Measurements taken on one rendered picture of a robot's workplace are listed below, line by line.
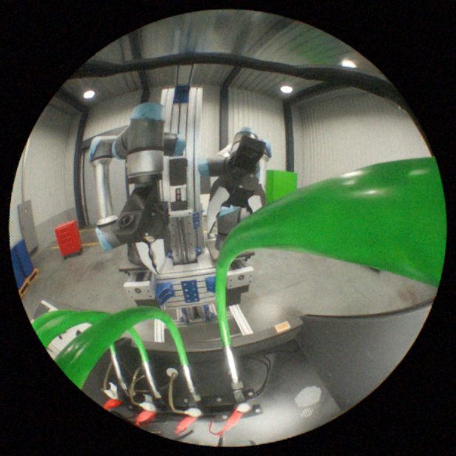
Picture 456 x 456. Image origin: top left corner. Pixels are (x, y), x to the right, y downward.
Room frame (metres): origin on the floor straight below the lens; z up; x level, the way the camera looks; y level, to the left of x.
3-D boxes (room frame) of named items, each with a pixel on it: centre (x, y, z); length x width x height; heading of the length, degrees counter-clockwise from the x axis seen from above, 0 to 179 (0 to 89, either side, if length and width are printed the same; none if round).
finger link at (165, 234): (0.25, 0.13, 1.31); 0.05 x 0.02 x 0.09; 102
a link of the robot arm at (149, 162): (0.26, 0.16, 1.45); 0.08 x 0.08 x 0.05
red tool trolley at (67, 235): (1.83, 4.12, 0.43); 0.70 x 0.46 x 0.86; 133
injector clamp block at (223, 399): (-0.04, 0.09, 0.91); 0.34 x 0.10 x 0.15; 102
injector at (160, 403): (-0.04, 0.13, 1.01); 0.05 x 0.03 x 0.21; 12
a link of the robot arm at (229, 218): (0.75, -0.01, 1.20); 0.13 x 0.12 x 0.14; 73
